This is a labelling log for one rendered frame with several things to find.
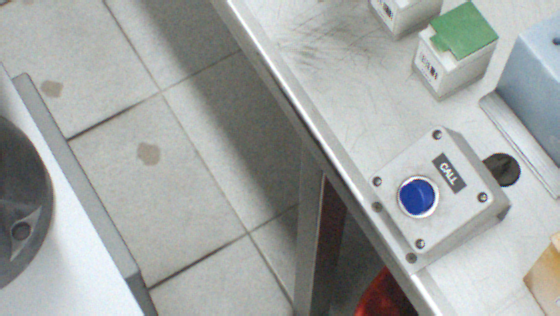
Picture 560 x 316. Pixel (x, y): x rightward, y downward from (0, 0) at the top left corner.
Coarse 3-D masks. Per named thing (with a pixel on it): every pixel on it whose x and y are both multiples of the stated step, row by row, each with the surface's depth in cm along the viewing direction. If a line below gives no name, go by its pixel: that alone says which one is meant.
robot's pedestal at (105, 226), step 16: (16, 80) 86; (32, 96) 86; (32, 112) 85; (48, 112) 85; (48, 128) 85; (64, 144) 84; (64, 160) 84; (80, 176) 83; (80, 192) 83; (96, 192) 83; (96, 208) 82; (96, 224) 82; (112, 224) 82; (112, 240) 81; (112, 256) 81; (128, 256) 81; (128, 272) 80; (144, 288) 85; (144, 304) 88
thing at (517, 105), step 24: (552, 24) 77; (528, 48) 76; (552, 48) 76; (504, 72) 82; (528, 72) 78; (552, 72) 75; (504, 96) 84; (528, 96) 80; (552, 96) 77; (504, 120) 84; (528, 120) 82; (552, 120) 79; (528, 144) 83; (552, 144) 81; (552, 168) 82; (552, 192) 82
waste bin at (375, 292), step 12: (384, 276) 125; (372, 288) 124; (384, 288) 125; (396, 288) 130; (360, 300) 124; (372, 300) 124; (384, 300) 125; (396, 300) 130; (408, 300) 134; (360, 312) 123; (372, 312) 124; (384, 312) 126; (396, 312) 126; (408, 312) 137
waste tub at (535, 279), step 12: (552, 240) 71; (552, 252) 72; (540, 264) 75; (552, 264) 73; (528, 276) 78; (540, 276) 76; (552, 276) 74; (528, 288) 79; (540, 288) 77; (552, 288) 75; (540, 300) 78; (552, 300) 76; (552, 312) 77
